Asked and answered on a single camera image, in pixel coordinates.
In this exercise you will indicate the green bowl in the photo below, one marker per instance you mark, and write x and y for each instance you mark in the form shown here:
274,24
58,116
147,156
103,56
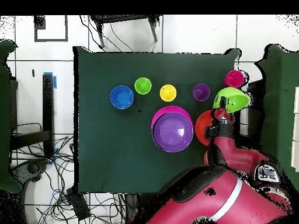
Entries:
236,101

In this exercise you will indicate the large orange bowl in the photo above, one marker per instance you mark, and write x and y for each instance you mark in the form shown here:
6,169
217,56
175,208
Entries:
202,128

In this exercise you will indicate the purple bowl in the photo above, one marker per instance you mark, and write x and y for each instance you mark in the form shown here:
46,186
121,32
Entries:
172,133

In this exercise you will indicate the large pink bowl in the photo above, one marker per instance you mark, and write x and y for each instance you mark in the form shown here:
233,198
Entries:
168,109

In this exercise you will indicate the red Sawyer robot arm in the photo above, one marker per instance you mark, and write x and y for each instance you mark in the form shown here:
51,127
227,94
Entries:
222,198

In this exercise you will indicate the purple cup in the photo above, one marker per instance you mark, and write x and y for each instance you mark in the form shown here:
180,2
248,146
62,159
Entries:
201,92

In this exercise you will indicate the pink cup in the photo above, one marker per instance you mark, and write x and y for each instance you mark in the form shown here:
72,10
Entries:
234,78

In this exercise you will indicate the yellow cup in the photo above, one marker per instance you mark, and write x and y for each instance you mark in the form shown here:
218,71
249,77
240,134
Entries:
168,93

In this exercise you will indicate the green cloth side table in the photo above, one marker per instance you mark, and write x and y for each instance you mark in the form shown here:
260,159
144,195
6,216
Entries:
4,116
280,116

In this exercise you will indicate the green cup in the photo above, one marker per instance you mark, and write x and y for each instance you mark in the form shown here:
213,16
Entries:
143,85

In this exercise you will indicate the dark green tablecloth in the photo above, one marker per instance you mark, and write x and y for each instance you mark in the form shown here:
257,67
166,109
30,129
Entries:
140,65

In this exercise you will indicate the blue bowl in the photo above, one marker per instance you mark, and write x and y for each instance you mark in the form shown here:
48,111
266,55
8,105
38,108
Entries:
122,97

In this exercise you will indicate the black stool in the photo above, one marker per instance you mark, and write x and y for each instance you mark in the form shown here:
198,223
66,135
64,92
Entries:
121,18

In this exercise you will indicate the blue tape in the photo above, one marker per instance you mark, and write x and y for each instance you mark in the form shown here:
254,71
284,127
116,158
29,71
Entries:
55,81

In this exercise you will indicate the black power box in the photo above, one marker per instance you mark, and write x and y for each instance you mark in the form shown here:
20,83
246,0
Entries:
78,205

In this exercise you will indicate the black metal post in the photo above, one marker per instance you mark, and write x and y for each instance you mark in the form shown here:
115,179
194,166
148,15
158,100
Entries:
237,126

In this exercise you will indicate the black metal frame beam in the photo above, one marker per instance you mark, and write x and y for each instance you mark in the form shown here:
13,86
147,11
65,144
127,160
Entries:
48,105

